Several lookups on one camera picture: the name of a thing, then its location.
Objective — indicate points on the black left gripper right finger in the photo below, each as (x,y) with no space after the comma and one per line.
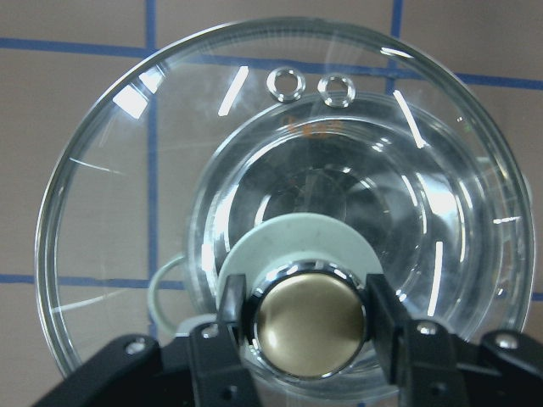
(418,356)

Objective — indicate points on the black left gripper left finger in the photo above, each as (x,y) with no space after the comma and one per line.
(218,373)

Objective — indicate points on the glass pot lid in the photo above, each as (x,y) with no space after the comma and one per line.
(115,309)

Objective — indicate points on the steel pot with handles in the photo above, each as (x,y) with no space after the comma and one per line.
(430,196)

